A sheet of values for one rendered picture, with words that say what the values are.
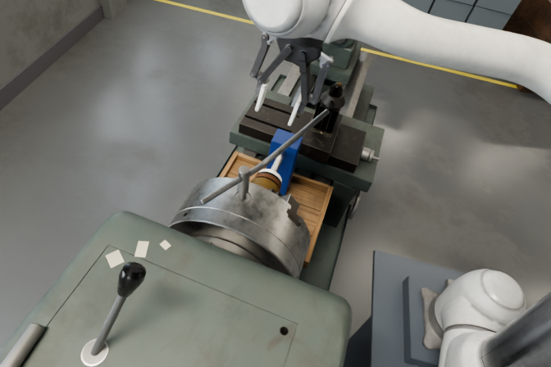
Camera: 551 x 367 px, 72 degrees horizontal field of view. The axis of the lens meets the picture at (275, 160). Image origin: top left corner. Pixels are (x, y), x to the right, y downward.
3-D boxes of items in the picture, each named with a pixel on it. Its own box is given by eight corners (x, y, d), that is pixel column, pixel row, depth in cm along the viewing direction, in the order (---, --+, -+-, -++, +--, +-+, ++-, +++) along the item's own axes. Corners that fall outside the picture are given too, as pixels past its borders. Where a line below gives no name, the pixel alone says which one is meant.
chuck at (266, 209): (290, 305, 95) (309, 240, 72) (178, 262, 100) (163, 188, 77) (301, 274, 101) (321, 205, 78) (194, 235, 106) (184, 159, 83)
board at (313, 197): (306, 269, 110) (309, 262, 107) (193, 224, 114) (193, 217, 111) (330, 193, 130) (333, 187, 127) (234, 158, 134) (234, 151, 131)
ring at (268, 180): (275, 202, 92) (287, 175, 98) (240, 188, 93) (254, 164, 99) (270, 223, 99) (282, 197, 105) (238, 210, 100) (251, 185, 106)
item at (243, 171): (241, 211, 79) (243, 175, 71) (234, 205, 80) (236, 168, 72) (249, 206, 80) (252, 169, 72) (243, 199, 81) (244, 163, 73)
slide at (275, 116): (353, 174, 129) (357, 165, 126) (238, 132, 134) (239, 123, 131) (362, 140, 141) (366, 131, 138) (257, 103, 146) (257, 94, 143)
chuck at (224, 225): (286, 319, 93) (304, 255, 70) (171, 274, 98) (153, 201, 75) (290, 305, 95) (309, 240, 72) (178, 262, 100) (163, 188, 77)
